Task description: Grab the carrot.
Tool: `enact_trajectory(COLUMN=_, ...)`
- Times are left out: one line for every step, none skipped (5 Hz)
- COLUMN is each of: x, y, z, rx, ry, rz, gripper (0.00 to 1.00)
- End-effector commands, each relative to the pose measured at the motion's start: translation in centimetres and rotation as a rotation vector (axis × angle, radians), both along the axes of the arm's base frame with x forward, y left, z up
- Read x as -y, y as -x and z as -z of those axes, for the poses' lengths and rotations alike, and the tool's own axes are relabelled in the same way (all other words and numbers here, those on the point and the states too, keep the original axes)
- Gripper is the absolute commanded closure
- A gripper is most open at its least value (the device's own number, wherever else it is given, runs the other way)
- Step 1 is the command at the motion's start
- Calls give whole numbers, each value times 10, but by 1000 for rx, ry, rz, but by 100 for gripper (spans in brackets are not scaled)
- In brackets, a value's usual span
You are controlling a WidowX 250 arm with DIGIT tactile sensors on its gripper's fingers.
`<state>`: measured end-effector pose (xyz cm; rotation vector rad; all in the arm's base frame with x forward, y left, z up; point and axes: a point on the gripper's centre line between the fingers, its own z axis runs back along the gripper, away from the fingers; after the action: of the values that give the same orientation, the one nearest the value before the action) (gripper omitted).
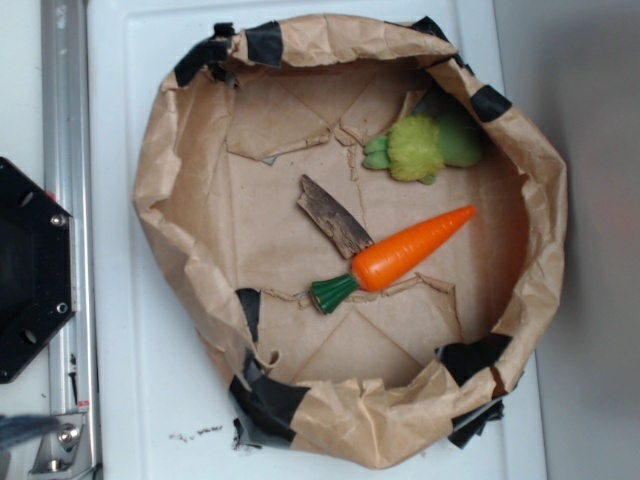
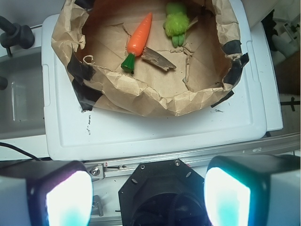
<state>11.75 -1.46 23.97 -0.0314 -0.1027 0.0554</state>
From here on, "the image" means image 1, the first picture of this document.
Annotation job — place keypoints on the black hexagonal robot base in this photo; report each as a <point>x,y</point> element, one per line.
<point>36,270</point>

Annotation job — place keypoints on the orange plastic toy carrot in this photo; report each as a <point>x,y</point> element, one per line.
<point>381,264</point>

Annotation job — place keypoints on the dark wooden bark piece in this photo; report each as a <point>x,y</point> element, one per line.
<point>340,227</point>

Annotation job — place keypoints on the green plush toy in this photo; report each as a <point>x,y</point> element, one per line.
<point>418,147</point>

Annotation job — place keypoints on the brown paper bag bin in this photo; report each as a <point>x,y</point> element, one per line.
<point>237,123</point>

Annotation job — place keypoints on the white plastic tray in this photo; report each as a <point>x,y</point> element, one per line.
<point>164,411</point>

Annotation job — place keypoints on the aluminium extrusion rail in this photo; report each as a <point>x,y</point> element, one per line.
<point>73,370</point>

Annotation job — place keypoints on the grey metal corner bracket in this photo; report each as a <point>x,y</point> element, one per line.
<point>65,452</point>

